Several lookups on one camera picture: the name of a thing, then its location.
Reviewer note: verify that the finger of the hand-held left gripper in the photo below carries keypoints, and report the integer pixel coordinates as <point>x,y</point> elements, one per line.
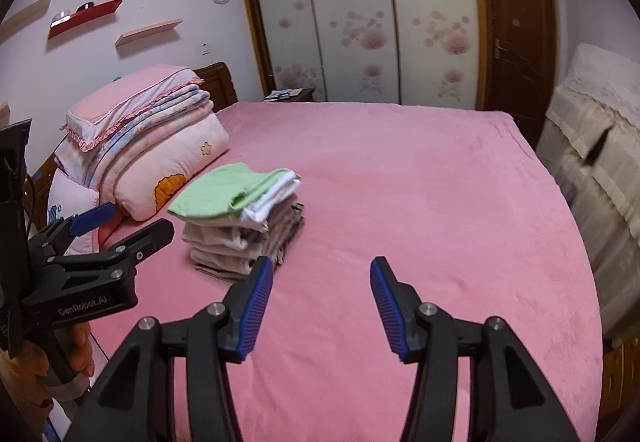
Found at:
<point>145,239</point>
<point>92,217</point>

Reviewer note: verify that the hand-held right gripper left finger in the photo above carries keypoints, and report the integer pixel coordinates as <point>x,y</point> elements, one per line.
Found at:
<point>256,312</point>

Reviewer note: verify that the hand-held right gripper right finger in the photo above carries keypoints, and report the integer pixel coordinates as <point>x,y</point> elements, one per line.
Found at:
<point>387,312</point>

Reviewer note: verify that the green t-shirt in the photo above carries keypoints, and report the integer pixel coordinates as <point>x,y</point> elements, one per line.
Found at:
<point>220,192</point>

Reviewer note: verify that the stack of folded clothes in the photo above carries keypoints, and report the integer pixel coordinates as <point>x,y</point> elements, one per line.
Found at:
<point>235,247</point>

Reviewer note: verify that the person's left hand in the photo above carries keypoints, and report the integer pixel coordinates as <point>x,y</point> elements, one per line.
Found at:
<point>82,347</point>

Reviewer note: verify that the pink pillow with blue print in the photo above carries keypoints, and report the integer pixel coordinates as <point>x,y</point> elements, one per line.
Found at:
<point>70,197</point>

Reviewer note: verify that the pink quilt with orange print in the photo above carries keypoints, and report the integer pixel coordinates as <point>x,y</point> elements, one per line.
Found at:
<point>170,172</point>

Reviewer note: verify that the folded pastel blanket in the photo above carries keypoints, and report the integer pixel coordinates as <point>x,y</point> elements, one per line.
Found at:
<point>135,137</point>

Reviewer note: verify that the pink bed blanket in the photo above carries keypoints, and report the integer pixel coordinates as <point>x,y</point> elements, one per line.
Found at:
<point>425,202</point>

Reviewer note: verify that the pink frilled pillow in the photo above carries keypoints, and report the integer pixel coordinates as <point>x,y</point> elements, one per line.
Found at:
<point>130,97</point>

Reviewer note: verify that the dark wooden headboard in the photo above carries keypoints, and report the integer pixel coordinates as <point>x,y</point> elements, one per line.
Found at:
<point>217,85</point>

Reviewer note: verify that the wooden nightstand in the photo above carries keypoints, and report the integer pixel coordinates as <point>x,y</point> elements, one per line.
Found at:
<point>295,95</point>

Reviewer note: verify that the wooden cabinet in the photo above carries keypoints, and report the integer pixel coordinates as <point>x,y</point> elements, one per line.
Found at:
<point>622,377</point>

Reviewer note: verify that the floral sliding-door wardrobe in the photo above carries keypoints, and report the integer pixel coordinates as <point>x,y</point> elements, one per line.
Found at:
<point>370,17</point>

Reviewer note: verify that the dark wooden door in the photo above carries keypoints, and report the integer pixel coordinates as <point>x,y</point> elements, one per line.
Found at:
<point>520,47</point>

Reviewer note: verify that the light wooden wall shelf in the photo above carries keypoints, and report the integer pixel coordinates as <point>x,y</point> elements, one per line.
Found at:
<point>147,33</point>
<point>25,17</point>

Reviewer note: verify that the red wall shelf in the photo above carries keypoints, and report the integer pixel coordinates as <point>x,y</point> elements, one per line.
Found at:
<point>85,20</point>

